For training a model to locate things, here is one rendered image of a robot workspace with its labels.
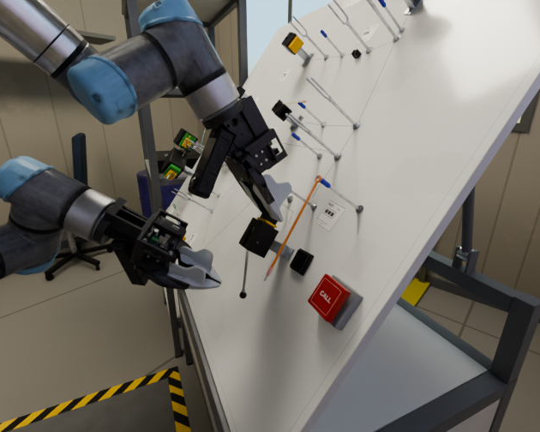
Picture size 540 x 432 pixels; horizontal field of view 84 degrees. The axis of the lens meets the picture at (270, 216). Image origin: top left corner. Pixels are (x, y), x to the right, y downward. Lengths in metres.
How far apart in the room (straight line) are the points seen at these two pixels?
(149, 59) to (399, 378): 0.76
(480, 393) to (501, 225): 1.82
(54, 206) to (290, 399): 0.44
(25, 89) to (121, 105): 3.09
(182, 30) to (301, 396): 0.52
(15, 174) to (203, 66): 0.31
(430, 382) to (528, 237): 1.87
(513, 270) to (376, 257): 2.24
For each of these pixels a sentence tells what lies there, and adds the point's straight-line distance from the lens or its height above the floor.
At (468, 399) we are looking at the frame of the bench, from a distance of 0.83.
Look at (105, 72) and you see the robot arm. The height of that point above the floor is 1.40.
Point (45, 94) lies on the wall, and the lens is 3.54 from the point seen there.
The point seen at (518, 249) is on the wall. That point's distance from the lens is 2.61.
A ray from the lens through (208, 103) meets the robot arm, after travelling 0.47.
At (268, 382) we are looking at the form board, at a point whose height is 0.96.
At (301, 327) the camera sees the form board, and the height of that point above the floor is 1.04.
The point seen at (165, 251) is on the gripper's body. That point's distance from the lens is 0.48.
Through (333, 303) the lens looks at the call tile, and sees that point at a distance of 0.43.
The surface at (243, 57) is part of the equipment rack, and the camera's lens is 1.57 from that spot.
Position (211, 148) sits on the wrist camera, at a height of 1.30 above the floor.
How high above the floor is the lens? 1.37
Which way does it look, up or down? 20 degrees down
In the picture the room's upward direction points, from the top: straight up
